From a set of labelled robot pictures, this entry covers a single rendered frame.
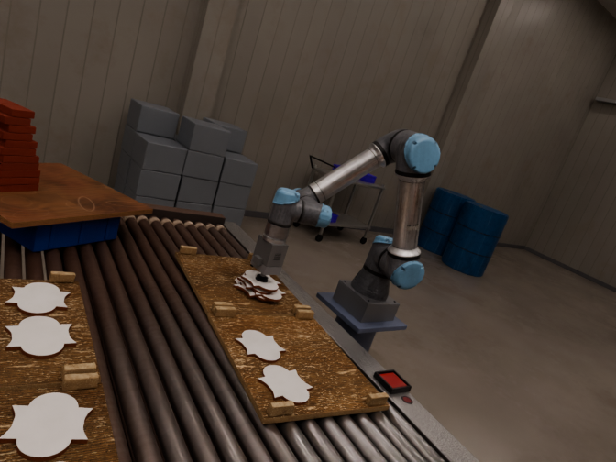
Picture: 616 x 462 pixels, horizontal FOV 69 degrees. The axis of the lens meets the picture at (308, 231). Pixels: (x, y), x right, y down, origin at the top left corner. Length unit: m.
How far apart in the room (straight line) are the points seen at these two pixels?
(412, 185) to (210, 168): 3.00
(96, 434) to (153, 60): 4.34
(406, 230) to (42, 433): 1.15
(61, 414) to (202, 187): 3.56
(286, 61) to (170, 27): 1.36
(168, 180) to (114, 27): 1.52
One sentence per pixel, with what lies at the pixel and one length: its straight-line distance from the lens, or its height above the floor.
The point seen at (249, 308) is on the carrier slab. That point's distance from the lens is 1.39.
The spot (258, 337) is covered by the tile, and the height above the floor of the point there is 0.94.
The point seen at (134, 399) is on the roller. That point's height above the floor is 0.92.
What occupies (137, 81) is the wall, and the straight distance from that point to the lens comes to 4.95.
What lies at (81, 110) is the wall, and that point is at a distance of 4.90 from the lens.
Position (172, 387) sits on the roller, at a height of 0.91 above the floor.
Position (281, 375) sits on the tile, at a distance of 1.13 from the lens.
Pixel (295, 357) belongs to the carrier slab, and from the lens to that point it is 1.23.
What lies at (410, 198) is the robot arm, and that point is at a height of 1.37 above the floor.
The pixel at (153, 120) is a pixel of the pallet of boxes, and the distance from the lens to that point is 4.43.
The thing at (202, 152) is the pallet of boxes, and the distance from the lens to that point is 4.25.
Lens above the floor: 1.56
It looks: 15 degrees down
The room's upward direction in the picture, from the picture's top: 18 degrees clockwise
